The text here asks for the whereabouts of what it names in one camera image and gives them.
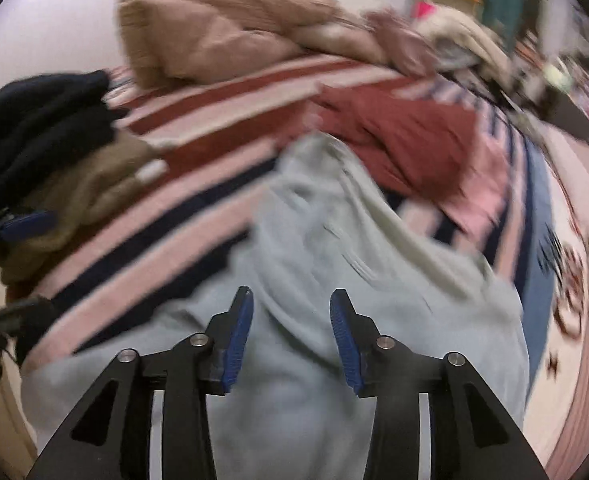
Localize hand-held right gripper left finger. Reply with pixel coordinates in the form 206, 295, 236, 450
27, 286, 254, 480

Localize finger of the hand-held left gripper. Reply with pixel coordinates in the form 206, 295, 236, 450
0, 210, 58, 263
0, 297, 58, 391

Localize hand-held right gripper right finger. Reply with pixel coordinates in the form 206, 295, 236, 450
329, 289, 550, 480

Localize light blue garment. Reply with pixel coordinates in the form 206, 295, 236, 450
22, 135, 530, 480

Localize dark navy clothes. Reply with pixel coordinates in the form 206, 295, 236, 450
0, 71, 128, 201

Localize beige knit garment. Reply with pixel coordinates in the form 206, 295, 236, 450
0, 137, 168, 286

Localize pink garment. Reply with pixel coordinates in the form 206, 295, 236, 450
425, 140, 513, 236

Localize striped blanket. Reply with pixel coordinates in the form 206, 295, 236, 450
4, 55, 555, 376

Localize maroon garment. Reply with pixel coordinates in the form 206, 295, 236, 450
315, 85, 478, 201

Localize white printed blanket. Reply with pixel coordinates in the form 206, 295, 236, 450
519, 130, 589, 411

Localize brown duvet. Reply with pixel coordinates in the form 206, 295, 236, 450
118, 0, 390, 88

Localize mauve satin cloth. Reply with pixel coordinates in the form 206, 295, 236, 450
367, 10, 438, 76

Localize dark bookshelf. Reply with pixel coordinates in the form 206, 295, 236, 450
515, 0, 589, 146

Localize cream blanket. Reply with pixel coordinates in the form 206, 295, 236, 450
425, 7, 513, 86

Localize pale green bag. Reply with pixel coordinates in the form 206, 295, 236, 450
545, 62, 573, 88

